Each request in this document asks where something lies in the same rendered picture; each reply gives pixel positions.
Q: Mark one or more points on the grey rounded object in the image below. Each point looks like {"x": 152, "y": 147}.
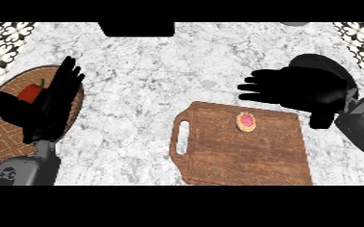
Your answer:
{"x": 294, "y": 23}

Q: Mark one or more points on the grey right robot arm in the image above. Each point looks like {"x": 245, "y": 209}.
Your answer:
{"x": 353, "y": 126}

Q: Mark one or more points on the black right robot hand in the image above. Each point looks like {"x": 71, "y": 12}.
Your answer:
{"x": 303, "y": 89}

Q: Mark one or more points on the brown wooden cutting board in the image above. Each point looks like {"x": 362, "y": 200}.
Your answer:
{"x": 241, "y": 154}

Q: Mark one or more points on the red bell pepper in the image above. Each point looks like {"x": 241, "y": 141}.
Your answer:
{"x": 29, "y": 93}

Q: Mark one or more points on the black appliance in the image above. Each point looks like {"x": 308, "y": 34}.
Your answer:
{"x": 137, "y": 29}

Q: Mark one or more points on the pink frosted cupcake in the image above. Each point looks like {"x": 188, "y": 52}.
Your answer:
{"x": 245, "y": 121}

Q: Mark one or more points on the round brown woven placemat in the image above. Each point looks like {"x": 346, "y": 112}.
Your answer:
{"x": 12, "y": 138}

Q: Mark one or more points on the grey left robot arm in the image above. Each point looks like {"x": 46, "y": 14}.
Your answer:
{"x": 28, "y": 166}

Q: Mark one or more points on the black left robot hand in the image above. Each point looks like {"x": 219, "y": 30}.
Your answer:
{"x": 56, "y": 102}

